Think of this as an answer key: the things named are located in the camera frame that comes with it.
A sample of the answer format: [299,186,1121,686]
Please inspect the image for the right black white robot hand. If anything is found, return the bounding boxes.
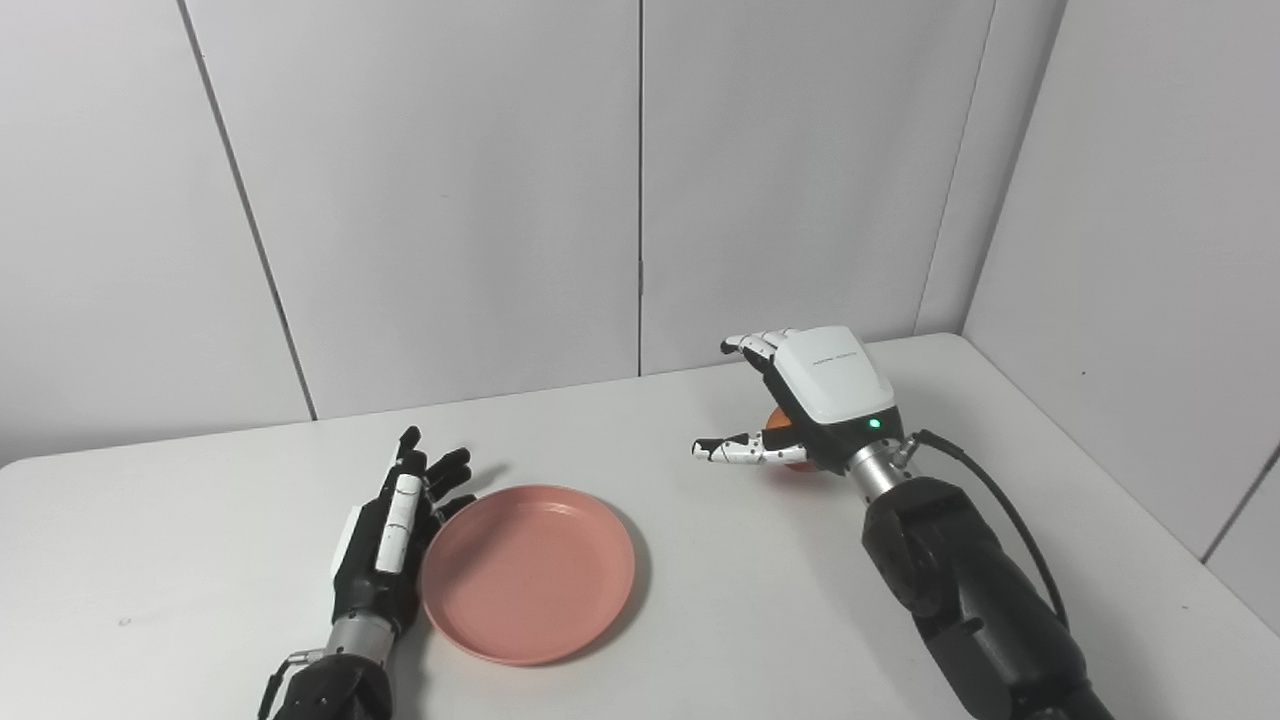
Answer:
[691,326,906,475]

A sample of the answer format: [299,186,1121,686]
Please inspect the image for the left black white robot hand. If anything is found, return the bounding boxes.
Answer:
[330,427,478,637]

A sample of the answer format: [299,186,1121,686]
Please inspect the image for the red yellow pomegranate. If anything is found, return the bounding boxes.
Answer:
[762,405,813,474]

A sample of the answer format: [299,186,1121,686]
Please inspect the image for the pink round plate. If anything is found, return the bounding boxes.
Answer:
[419,485,637,666]

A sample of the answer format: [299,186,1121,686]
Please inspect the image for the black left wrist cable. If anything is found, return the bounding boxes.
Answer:
[257,650,327,720]

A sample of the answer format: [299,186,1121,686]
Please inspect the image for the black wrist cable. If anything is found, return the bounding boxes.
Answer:
[257,650,327,720]
[893,429,1072,633]

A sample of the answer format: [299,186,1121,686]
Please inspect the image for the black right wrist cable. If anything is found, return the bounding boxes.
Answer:
[893,429,1072,633]

